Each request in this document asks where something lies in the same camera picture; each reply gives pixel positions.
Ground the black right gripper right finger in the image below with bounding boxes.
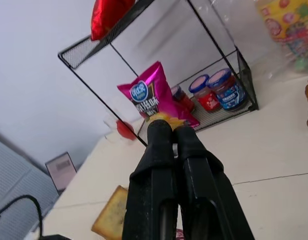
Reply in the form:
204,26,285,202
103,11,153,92
172,126,255,240

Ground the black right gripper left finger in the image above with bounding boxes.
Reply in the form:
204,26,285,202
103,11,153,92
122,119,180,240

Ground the clear cup with red jam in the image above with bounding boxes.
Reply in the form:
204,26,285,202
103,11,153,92
103,115,139,145

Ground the small red jam jar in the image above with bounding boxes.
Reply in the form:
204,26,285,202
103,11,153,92
170,85,195,112

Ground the red label jam jar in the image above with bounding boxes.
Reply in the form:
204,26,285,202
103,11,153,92
188,74,221,112

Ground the blue label jam jar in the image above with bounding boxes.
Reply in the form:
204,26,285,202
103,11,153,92
206,67,246,112

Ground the pink chips bag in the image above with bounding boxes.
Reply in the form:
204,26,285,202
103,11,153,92
117,60,200,127

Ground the small framed sign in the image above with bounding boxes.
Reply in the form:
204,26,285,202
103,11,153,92
45,151,77,191

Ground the grey panel cabinet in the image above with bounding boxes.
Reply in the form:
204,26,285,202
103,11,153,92
0,129,60,240

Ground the red foil snack bag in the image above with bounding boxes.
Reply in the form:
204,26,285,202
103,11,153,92
90,0,136,42

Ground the colourful fruit print package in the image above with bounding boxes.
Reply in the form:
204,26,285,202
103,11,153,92
256,0,308,74

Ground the black wire mesh shelf rack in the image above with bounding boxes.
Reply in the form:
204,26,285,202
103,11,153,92
58,0,259,147

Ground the black cable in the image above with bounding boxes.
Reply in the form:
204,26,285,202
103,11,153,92
0,195,69,240

